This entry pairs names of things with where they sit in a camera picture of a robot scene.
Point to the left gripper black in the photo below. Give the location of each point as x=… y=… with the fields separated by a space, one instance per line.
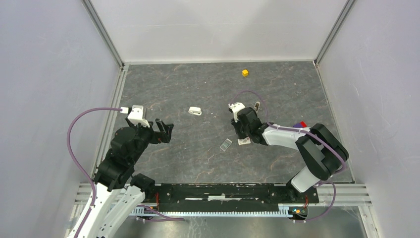
x=165 y=129

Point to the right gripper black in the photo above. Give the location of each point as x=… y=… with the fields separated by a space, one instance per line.
x=236 y=123

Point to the staple strip box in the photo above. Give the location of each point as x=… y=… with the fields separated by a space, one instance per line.
x=244 y=141

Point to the clear staple tray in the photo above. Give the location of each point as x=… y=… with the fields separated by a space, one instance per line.
x=226 y=144

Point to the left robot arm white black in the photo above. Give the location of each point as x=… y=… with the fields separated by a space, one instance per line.
x=117 y=191

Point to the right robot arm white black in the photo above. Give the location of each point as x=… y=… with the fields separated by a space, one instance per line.
x=321 y=151

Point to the yellow cube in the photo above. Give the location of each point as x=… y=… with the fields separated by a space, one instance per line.
x=245 y=73

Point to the purple red block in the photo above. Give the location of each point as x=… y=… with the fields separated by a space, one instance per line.
x=301 y=124

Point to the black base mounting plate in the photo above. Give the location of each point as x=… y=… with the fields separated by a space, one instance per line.
x=227 y=197

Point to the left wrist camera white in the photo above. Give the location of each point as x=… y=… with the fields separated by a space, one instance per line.
x=136 y=115

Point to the aluminium rail frame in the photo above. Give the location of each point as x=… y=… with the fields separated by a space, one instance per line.
x=339 y=195

